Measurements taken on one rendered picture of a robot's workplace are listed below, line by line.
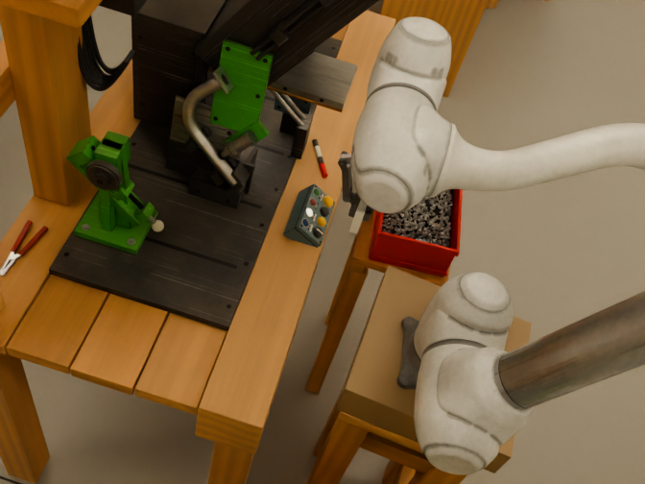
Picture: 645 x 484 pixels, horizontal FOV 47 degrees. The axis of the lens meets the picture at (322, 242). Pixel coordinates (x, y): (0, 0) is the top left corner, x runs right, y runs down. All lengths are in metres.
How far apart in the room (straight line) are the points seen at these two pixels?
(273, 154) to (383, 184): 1.08
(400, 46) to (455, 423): 0.65
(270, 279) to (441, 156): 0.85
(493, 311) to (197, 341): 0.64
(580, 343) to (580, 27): 3.58
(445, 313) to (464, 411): 0.22
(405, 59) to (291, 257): 0.84
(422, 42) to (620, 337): 0.53
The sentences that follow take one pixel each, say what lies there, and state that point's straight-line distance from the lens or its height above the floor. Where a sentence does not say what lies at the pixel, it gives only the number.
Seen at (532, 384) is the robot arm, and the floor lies 1.29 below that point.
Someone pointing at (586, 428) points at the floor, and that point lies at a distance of 2.91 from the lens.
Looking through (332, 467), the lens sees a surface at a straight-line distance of 1.92.
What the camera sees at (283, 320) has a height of 0.90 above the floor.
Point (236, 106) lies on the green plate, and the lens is 1.74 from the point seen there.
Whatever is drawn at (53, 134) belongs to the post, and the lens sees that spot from 1.69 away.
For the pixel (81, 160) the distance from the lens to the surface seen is 1.62.
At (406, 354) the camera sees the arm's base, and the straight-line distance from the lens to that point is 1.61.
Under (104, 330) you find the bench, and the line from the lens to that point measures 1.66.
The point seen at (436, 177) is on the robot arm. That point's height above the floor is 1.65.
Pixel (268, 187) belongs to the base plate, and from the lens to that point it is 1.89.
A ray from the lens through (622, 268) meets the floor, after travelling 3.43.
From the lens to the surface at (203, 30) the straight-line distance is 1.76.
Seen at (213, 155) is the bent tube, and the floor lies 1.02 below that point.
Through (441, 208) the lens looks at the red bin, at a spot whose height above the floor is 0.88.
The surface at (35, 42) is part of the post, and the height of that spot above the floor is 1.36.
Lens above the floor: 2.31
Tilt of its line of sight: 51 degrees down
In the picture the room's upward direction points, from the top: 17 degrees clockwise
